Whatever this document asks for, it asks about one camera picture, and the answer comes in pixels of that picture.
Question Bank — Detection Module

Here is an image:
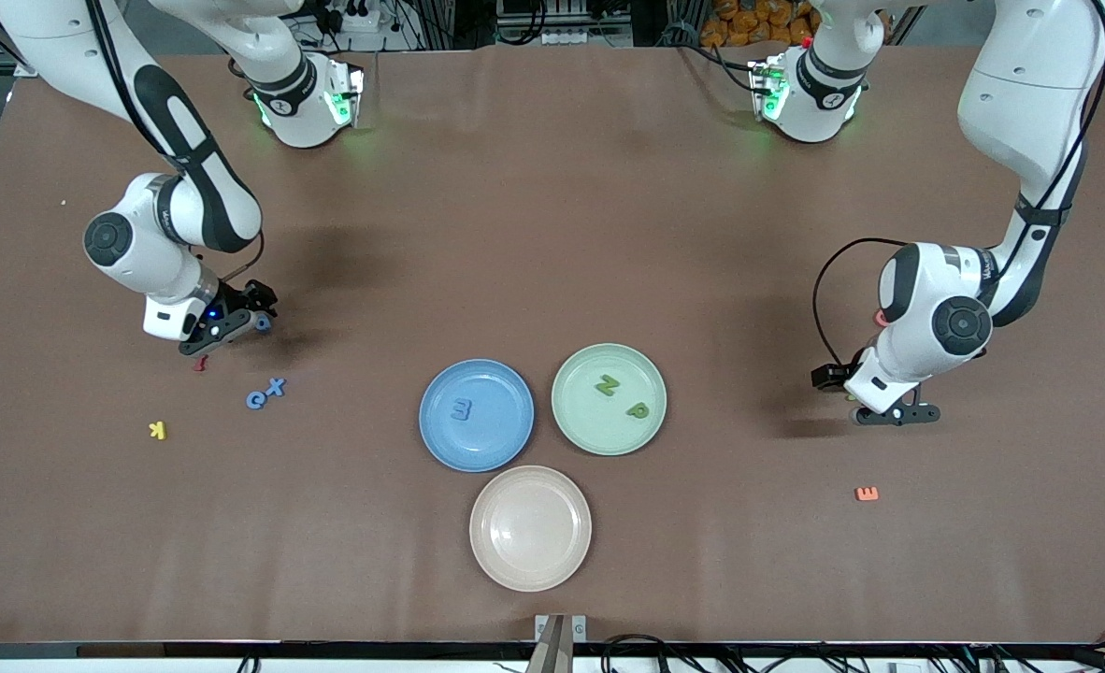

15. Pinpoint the black cable bundle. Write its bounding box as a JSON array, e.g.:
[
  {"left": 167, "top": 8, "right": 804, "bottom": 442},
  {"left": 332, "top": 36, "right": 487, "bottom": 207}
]
[
  {"left": 599, "top": 634, "right": 703, "bottom": 673},
  {"left": 721, "top": 645, "right": 993, "bottom": 673}
]

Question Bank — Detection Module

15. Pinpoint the long white power strip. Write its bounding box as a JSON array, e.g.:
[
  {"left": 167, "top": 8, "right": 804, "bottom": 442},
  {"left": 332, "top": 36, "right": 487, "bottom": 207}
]
[{"left": 536, "top": 26, "right": 634, "bottom": 48}]

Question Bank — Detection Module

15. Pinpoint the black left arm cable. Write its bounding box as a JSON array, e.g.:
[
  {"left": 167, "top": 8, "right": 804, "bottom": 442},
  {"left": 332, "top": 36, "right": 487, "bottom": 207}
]
[{"left": 813, "top": 0, "right": 1105, "bottom": 370}]

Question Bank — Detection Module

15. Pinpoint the white power strip with plugs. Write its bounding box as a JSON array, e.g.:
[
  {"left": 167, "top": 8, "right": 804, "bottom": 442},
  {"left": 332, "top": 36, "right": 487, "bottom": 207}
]
[{"left": 328, "top": 5, "right": 383, "bottom": 34}]

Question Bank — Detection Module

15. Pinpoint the pile of orange objects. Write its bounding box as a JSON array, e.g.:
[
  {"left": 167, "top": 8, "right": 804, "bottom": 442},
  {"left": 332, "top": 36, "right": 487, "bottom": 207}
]
[{"left": 699, "top": 0, "right": 820, "bottom": 48}]

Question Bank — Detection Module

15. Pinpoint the tan wedge post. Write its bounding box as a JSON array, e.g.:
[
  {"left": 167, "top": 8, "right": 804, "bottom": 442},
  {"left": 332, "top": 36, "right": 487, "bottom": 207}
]
[{"left": 526, "top": 614, "right": 574, "bottom": 673}]

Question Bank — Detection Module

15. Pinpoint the blue plate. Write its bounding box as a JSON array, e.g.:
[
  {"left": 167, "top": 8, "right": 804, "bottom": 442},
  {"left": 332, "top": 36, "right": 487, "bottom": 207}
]
[{"left": 419, "top": 359, "right": 536, "bottom": 473}]

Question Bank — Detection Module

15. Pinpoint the table front edge rail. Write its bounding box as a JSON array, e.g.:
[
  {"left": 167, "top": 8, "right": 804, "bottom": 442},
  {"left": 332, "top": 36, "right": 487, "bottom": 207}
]
[{"left": 0, "top": 641, "right": 1105, "bottom": 673}]

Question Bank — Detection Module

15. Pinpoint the brown table cover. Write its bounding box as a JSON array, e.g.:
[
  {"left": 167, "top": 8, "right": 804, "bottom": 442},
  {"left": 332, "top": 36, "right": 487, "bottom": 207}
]
[{"left": 0, "top": 42, "right": 1105, "bottom": 646}]

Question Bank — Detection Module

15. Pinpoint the silver metal bracket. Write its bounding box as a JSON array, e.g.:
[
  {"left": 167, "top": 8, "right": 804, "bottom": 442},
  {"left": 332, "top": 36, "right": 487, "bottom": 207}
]
[{"left": 535, "top": 614, "right": 588, "bottom": 644}]

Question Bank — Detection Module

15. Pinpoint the green plate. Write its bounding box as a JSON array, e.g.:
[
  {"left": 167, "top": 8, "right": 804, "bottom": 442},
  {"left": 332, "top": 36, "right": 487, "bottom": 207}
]
[{"left": 551, "top": 343, "right": 668, "bottom": 457}]

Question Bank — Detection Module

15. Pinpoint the beige plate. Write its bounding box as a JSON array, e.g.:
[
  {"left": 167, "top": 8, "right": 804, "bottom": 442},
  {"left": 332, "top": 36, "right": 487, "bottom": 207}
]
[{"left": 468, "top": 465, "right": 594, "bottom": 593}]

